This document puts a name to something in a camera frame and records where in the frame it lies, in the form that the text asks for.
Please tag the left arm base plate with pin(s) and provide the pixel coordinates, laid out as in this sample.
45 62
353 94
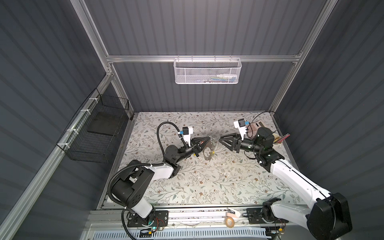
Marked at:
156 218

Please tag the keyring bunch with grey strap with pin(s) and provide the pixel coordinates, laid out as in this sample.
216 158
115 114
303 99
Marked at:
209 149

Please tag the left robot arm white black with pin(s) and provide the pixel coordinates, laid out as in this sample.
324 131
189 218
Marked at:
128 186

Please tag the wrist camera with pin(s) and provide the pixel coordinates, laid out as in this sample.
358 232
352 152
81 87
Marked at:
242 125
186 134

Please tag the floral table mat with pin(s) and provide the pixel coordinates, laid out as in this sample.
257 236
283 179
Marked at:
230 178

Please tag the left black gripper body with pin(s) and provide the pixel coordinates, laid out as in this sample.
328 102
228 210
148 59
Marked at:
194 149

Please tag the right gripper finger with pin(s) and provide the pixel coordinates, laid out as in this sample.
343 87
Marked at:
228 143
229 137

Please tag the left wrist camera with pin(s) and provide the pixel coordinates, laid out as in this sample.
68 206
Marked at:
186 134

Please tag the white wire mesh basket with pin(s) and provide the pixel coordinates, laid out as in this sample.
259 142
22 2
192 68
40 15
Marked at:
207 71

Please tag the pink calculator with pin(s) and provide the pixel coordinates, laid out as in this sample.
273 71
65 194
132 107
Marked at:
254 128

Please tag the pink pen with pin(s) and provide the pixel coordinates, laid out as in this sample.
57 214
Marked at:
284 137

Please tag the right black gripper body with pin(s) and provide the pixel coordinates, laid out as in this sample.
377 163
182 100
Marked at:
237 145

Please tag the black wire basket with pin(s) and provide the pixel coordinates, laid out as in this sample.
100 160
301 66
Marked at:
97 130

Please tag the tape roll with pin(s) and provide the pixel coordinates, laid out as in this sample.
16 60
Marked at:
229 222

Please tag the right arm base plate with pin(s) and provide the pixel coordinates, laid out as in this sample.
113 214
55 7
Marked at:
255 216

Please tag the white pen cup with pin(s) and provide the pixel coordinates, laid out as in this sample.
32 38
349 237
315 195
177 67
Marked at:
277 143

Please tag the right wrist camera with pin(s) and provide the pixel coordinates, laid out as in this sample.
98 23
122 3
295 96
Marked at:
242 125

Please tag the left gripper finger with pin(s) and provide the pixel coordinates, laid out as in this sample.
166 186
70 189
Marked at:
203 147
201 141

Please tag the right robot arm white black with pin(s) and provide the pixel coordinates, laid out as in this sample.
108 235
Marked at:
326 216

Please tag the white cable duct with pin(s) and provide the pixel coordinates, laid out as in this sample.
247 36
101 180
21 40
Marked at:
205 233

